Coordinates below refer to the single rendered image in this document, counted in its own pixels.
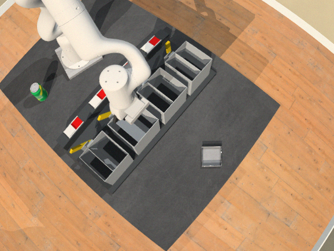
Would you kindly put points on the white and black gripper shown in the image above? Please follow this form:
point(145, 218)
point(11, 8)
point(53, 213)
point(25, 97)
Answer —
point(118, 113)

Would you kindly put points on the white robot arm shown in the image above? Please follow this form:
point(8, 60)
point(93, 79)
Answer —
point(69, 22)

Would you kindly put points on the green drink can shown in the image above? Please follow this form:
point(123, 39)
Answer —
point(38, 91)

